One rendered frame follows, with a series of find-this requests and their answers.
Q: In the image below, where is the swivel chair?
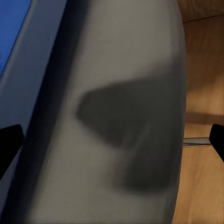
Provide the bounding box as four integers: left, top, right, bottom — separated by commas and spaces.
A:
0, 0, 213, 224

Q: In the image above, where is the folder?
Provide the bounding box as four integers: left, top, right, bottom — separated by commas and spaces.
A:
0, 0, 67, 219

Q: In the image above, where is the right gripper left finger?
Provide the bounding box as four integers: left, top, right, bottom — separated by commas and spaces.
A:
0, 124, 24, 180

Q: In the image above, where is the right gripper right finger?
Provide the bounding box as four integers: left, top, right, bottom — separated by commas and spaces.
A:
209, 124, 224, 161

